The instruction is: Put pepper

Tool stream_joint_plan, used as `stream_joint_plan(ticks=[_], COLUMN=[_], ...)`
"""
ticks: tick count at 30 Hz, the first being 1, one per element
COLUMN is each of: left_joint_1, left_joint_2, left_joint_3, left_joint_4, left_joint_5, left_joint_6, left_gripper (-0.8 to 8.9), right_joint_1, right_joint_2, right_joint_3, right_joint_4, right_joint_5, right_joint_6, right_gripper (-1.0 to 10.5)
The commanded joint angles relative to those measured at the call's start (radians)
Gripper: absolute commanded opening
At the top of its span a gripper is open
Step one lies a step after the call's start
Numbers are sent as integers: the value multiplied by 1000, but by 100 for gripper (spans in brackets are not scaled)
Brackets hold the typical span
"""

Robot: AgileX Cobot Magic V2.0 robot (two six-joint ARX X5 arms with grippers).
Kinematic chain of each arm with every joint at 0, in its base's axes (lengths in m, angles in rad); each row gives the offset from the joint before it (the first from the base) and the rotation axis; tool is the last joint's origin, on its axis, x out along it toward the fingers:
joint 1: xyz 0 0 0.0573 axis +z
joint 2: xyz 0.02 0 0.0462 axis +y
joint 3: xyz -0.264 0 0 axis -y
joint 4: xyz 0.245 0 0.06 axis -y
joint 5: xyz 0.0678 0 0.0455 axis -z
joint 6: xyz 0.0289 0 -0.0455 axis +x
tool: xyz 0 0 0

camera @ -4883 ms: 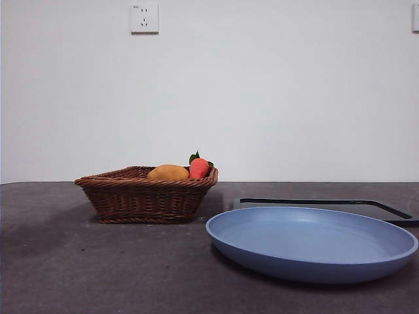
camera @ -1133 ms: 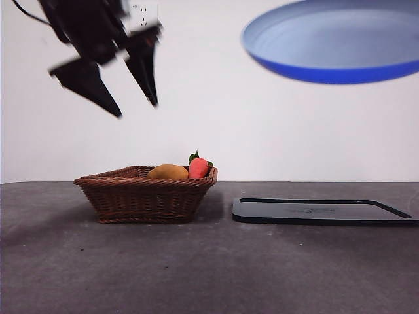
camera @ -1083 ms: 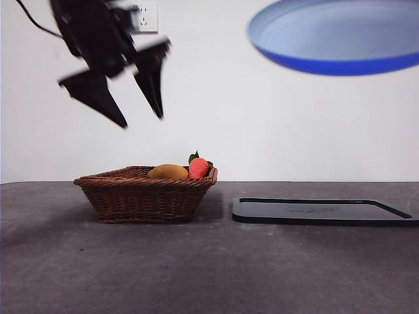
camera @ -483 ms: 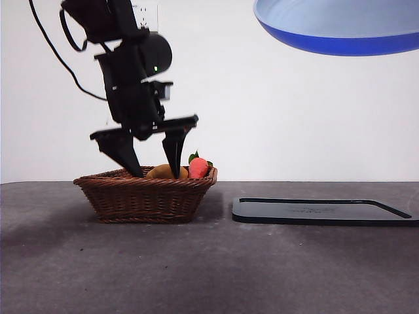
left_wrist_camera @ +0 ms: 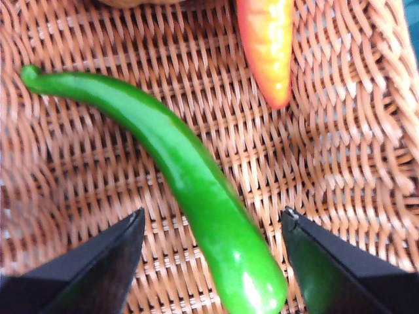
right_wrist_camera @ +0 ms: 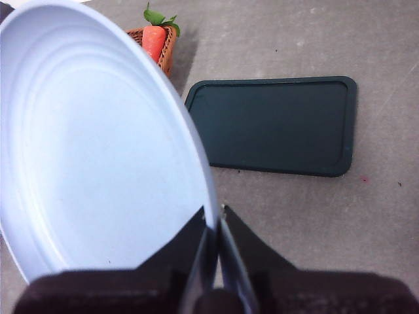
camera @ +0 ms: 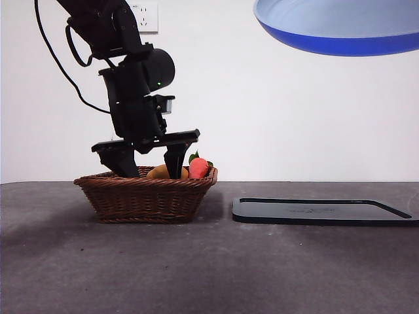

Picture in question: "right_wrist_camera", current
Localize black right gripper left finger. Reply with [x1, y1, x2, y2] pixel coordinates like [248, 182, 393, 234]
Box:
[12, 206, 215, 314]

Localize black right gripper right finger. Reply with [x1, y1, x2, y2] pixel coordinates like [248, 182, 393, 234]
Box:
[218, 204, 419, 314]

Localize blue round plate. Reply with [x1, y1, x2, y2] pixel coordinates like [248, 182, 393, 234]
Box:
[0, 0, 219, 285]

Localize black rectangular tray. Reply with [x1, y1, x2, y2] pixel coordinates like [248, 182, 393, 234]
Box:
[184, 75, 358, 179]

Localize brown wicker basket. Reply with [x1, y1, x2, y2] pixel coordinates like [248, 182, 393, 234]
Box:
[126, 25, 178, 78]

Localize orange carrot with green leaves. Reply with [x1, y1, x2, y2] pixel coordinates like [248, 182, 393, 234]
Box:
[141, 1, 181, 63]

